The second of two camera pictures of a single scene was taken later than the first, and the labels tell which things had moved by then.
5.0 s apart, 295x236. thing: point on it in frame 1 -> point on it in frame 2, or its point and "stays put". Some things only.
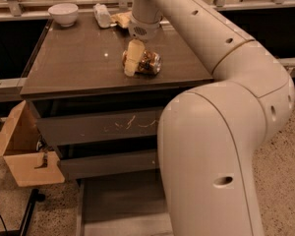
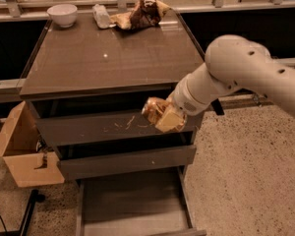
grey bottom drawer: (122, 206) stays put
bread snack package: (149, 65) -> (153, 108)
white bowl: (64, 13) stays put
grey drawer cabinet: (97, 94) stays put
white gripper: (143, 30) -> (184, 101)
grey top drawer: (69, 130) stays put
